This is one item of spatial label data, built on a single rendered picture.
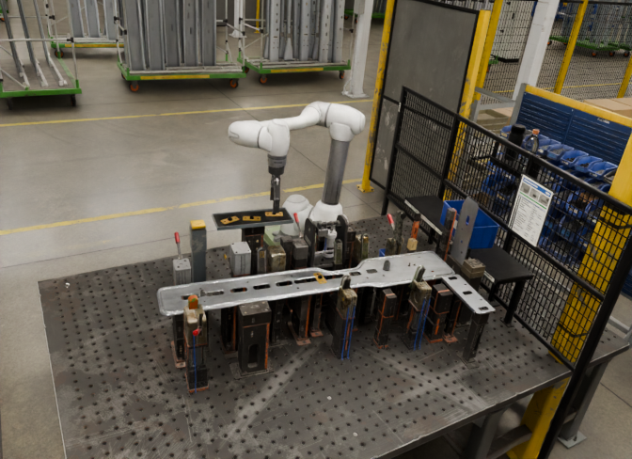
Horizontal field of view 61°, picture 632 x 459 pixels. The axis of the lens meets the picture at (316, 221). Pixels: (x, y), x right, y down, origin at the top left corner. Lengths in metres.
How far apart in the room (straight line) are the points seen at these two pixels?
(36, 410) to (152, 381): 1.12
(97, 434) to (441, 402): 1.35
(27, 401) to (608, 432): 3.27
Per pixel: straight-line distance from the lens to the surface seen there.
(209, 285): 2.36
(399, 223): 2.66
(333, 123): 2.86
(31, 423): 3.32
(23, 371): 3.62
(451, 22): 4.67
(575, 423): 3.43
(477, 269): 2.64
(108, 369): 2.46
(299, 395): 2.30
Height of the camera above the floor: 2.36
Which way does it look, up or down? 28 degrees down
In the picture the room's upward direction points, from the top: 6 degrees clockwise
